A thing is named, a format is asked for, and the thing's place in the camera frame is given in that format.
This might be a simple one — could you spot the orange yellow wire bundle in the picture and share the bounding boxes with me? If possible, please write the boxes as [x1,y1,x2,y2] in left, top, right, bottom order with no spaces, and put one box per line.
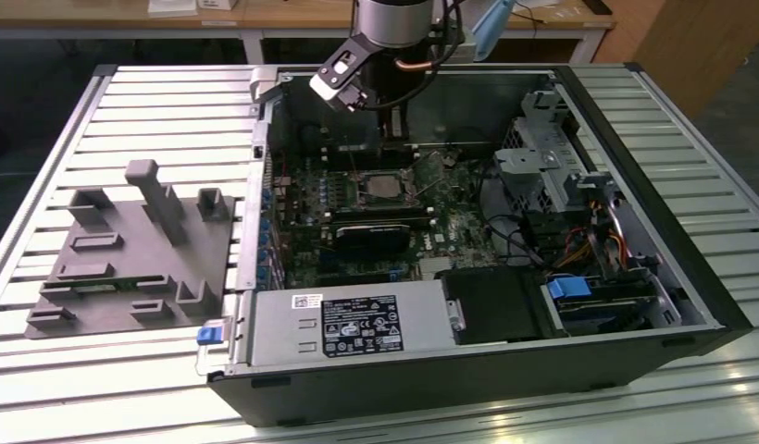
[552,198,632,272]

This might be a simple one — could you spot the black graphics card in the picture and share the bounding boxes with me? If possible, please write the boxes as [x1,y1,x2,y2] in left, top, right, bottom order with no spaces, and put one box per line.
[333,221,411,255]

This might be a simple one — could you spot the RAM slot with white clips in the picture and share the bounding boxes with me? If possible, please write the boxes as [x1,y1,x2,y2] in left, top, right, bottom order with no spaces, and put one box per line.
[335,216,430,227]

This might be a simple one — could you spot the wooden desk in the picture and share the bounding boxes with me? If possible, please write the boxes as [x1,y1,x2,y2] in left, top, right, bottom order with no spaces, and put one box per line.
[0,0,618,65]

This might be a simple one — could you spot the silver metal disk cage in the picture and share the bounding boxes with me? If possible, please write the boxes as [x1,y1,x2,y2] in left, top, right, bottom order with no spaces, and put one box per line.
[493,90,602,214]

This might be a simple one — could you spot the black and white wrist camera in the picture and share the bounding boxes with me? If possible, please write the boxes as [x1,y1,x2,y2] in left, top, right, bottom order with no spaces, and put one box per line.
[309,34,371,113]

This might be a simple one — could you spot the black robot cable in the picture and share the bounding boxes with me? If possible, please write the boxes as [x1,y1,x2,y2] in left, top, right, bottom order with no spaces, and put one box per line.
[366,0,473,112]

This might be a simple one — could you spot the green motherboard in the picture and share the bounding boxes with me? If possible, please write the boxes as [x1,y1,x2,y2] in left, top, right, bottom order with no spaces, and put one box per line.
[267,147,498,288]

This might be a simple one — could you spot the silver power supply with label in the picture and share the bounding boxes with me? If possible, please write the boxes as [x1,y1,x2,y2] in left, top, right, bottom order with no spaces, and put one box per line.
[246,281,458,364]

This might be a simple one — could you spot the blue disk carrier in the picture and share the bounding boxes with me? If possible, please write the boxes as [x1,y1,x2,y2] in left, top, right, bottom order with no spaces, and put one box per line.
[545,275,657,327]

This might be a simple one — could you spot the black drive bay box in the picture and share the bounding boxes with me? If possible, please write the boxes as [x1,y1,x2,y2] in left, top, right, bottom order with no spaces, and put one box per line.
[437,266,553,346]

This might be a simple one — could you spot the wooden cabinet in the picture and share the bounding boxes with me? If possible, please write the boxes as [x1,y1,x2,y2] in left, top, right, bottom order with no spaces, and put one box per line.
[592,0,759,119]

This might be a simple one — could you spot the grey parts rack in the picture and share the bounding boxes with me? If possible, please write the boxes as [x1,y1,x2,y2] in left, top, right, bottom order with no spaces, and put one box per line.
[22,159,239,341]

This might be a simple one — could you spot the silver ribbed heat sink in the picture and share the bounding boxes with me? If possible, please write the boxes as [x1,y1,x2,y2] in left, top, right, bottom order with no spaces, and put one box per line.
[419,257,458,279]

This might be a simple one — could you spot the black open PC case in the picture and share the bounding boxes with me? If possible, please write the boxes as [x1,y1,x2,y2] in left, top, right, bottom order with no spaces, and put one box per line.
[197,62,755,429]

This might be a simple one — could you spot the black RAM slot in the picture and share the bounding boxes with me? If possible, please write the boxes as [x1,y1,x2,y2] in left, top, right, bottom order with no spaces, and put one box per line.
[335,207,428,218]

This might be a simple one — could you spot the silver square CPU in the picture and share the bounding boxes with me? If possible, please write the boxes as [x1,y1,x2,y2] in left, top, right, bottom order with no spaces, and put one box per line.
[361,174,406,198]

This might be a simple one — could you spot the CPU socket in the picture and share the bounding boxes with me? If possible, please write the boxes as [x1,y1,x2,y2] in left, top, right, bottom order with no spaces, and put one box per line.
[347,168,421,207]

